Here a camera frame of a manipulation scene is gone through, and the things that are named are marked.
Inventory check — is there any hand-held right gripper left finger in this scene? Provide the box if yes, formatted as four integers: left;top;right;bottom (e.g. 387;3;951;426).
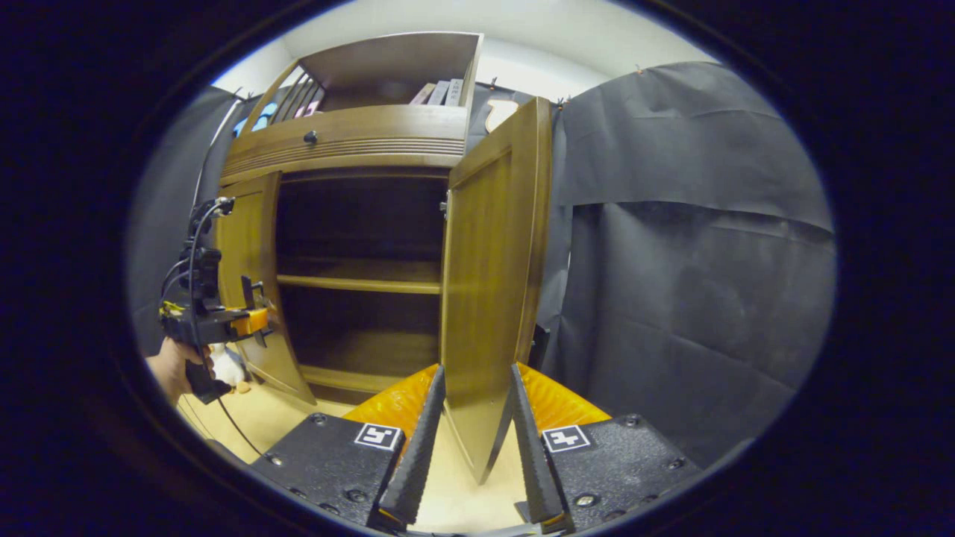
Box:
248;363;447;532

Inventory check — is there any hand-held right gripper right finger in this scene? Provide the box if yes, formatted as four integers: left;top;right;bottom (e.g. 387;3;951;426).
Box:
510;362;704;534

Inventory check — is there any black door handle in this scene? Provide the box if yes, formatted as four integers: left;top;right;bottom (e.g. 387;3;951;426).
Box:
240;274;269;348

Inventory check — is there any wooden shoe cabinet door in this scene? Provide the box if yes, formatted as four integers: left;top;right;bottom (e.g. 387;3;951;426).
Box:
440;97;554;486
215;172;317;406

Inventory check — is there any wooden double-door shoe cabinet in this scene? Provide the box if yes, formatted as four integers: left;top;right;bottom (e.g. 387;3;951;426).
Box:
216;31;486;407

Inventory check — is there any wooden inner cabinet shelf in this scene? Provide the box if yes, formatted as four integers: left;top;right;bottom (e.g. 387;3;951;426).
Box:
276;257;442;295

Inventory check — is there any penguin plush toy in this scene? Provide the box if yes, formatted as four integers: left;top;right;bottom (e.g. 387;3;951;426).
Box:
211;343;253;395

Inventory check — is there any black backdrop cloth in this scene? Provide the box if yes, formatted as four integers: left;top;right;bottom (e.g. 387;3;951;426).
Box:
127;61;838;471

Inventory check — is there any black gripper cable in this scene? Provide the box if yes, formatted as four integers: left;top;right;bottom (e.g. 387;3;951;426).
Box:
160;198;266;457

